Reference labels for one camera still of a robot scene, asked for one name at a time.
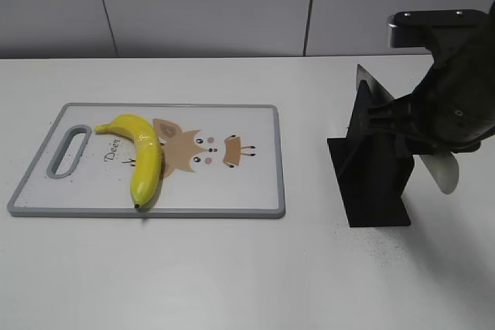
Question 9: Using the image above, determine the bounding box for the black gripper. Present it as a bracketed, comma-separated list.
[367, 24, 494, 158]

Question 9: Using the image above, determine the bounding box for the white-handled kitchen knife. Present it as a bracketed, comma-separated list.
[356, 64, 459, 195]

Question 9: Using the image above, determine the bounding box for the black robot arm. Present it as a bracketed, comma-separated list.
[368, 9, 494, 152]

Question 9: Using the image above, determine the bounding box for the yellow plastic banana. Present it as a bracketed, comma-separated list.
[94, 114, 162, 209]

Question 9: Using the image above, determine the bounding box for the black knife stand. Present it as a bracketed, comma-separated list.
[327, 79, 415, 227]

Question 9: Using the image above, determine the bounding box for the white grey-rimmed cutting board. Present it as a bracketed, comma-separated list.
[7, 103, 285, 219]

